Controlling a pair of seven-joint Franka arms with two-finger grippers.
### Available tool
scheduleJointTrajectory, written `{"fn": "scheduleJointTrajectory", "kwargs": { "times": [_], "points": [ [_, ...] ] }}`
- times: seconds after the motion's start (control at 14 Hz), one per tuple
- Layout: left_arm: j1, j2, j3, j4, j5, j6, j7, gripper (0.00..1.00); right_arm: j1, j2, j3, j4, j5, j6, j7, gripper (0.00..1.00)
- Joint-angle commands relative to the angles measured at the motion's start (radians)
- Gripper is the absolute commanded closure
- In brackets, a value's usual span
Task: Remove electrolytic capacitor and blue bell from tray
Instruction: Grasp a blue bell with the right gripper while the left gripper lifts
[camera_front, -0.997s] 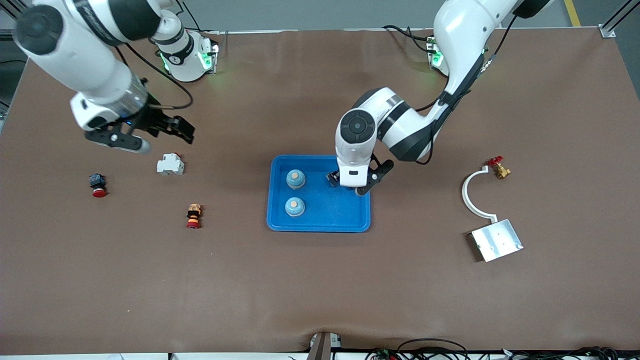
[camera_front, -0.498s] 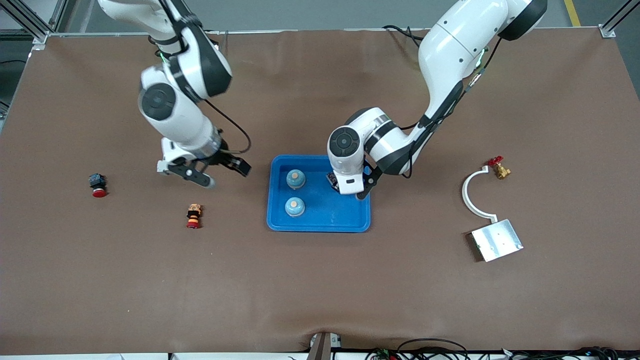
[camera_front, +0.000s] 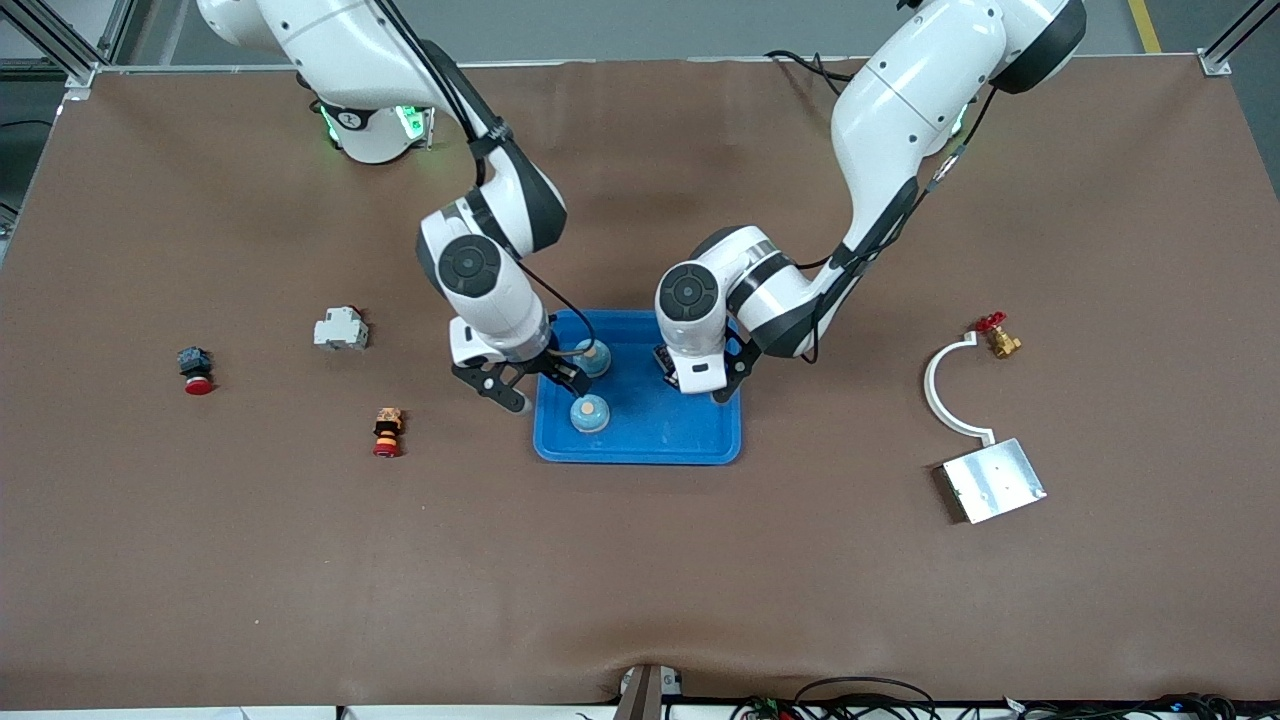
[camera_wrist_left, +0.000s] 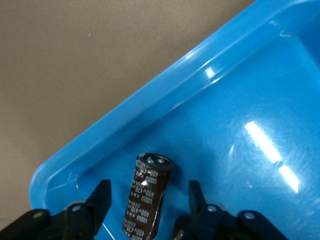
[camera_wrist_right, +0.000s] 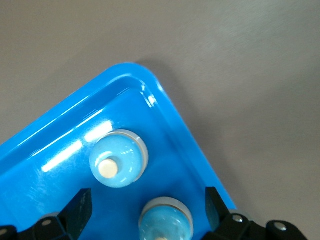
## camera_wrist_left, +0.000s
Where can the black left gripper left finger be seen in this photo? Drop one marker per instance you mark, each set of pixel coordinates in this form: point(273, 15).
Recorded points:
point(82, 220)

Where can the blue plastic tray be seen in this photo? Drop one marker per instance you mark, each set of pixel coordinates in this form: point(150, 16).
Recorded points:
point(225, 125)

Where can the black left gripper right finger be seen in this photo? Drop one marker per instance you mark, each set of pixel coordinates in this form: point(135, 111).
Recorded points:
point(212, 222)

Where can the dark connector block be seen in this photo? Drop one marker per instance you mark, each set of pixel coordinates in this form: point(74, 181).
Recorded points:
point(181, 231)
point(147, 200)

